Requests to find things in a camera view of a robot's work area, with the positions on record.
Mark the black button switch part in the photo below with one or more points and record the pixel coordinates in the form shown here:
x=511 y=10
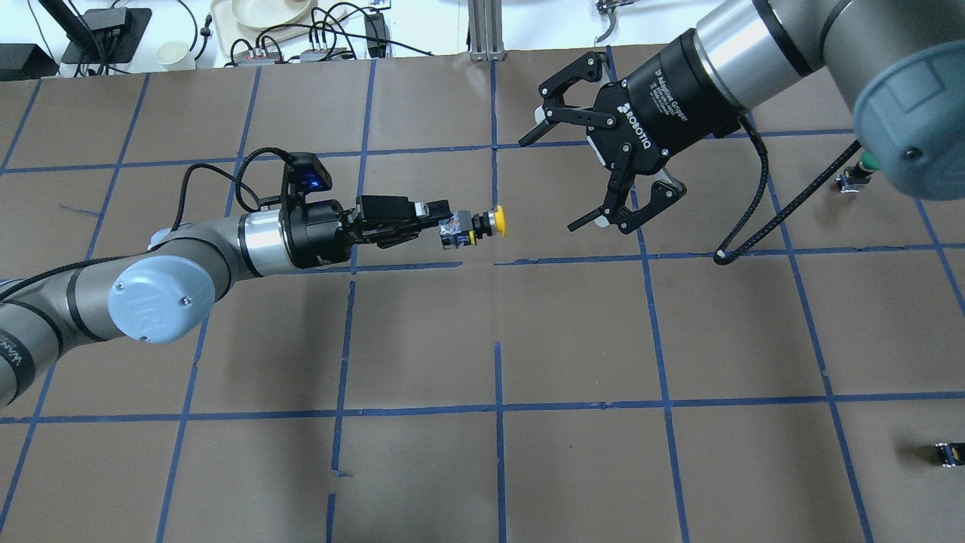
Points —
x=950 y=455

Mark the black power adapter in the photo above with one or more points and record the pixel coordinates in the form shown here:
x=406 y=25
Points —
x=376 y=32

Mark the yellow push button switch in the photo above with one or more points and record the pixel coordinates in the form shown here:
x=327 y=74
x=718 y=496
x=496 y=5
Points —
x=463 y=228

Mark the black camera stand base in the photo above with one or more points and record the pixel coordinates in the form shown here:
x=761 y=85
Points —
x=109 y=35

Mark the green push button switch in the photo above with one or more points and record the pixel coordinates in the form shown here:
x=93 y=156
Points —
x=856 y=177

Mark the beige square tray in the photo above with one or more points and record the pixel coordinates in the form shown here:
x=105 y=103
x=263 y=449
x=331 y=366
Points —
x=228 y=30

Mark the aluminium frame post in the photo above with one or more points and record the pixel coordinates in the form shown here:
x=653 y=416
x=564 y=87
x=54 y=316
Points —
x=485 y=31

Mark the beige round plate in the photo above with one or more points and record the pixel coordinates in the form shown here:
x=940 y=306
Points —
x=257 y=14

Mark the white paper cup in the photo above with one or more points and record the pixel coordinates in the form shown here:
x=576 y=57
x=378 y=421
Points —
x=175 y=56

